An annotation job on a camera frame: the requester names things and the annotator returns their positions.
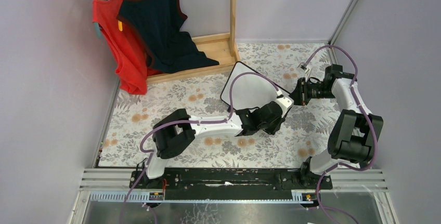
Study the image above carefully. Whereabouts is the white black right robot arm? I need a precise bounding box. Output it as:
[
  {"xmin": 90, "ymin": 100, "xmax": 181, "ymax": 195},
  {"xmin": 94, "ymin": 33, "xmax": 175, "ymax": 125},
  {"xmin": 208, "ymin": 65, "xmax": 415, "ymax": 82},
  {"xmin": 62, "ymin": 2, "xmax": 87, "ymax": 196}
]
[{"xmin": 289, "ymin": 64, "xmax": 384, "ymax": 176}]

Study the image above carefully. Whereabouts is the red tank top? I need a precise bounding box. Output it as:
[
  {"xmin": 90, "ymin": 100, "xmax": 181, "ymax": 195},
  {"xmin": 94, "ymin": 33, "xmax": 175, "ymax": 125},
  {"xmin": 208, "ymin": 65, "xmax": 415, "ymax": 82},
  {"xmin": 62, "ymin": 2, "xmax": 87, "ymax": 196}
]
[{"xmin": 92, "ymin": 0, "xmax": 148, "ymax": 95}]

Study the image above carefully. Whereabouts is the floral table mat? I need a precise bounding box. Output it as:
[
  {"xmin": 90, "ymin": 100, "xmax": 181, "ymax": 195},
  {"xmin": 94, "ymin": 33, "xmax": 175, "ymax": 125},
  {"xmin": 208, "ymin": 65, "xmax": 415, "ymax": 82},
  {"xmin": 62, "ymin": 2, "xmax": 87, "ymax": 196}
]
[{"xmin": 98, "ymin": 44, "xmax": 340, "ymax": 168}]

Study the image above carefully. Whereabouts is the navy tank top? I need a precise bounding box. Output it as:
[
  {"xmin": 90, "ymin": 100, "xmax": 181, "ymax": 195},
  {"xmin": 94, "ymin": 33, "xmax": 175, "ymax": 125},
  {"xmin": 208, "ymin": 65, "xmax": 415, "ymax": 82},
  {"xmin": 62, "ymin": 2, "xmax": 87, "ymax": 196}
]
[{"xmin": 117, "ymin": 0, "xmax": 219, "ymax": 73}]

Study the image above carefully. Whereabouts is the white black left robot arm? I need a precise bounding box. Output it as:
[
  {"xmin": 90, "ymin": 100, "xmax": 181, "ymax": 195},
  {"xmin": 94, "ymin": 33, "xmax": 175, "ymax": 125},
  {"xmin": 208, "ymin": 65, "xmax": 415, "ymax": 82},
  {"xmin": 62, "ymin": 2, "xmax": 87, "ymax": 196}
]
[{"xmin": 146, "ymin": 97, "xmax": 293, "ymax": 179}]

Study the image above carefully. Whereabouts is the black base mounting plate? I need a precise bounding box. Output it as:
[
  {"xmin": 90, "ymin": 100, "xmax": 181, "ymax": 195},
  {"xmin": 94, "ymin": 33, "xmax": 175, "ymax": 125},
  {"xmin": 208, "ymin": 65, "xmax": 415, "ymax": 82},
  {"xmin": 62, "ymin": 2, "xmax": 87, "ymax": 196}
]
[{"xmin": 129, "ymin": 168, "xmax": 333, "ymax": 201}]

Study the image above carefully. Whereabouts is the wooden clothes rack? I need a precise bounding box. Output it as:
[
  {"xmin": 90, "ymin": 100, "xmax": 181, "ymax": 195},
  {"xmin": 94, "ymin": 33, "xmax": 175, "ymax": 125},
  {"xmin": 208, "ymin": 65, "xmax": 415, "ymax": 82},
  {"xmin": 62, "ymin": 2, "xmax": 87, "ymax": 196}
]
[{"xmin": 81, "ymin": 0, "xmax": 241, "ymax": 85}]

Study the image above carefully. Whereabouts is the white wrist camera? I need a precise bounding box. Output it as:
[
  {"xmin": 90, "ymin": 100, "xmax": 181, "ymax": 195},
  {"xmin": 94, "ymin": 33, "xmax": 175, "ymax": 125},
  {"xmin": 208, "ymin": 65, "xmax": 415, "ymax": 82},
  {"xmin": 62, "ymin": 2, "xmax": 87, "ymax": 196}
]
[
  {"xmin": 275, "ymin": 95, "xmax": 293, "ymax": 118},
  {"xmin": 297, "ymin": 62, "xmax": 311, "ymax": 79}
]

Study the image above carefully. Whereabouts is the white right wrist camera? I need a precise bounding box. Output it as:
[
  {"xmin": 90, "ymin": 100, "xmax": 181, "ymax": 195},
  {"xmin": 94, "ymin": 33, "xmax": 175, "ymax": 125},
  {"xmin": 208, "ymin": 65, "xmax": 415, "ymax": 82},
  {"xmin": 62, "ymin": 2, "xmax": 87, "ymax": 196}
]
[{"xmin": 297, "ymin": 62, "xmax": 311, "ymax": 79}]

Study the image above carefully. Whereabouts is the aluminium slotted rail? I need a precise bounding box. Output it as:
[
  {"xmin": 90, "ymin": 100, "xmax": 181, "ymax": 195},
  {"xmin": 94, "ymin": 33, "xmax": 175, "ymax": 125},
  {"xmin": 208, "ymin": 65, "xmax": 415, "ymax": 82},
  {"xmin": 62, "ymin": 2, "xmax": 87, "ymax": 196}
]
[{"xmin": 80, "ymin": 178, "xmax": 388, "ymax": 204}]

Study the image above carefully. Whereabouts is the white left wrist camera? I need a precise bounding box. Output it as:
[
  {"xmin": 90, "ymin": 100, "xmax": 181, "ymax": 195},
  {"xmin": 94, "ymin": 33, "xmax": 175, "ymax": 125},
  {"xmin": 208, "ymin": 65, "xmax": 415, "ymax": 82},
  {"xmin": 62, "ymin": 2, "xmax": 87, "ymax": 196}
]
[{"xmin": 275, "ymin": 95, "xmax": 293, "ymax": 118}]

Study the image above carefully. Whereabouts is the white whiteboard black frame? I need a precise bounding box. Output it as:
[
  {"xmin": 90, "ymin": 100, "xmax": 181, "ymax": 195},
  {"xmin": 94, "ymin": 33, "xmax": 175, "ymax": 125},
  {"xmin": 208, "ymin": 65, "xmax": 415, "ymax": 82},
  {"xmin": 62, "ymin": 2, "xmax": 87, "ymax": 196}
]
[{"xmin": 220, "ymin": 61, "xmax": 293, "ymax": 110}]

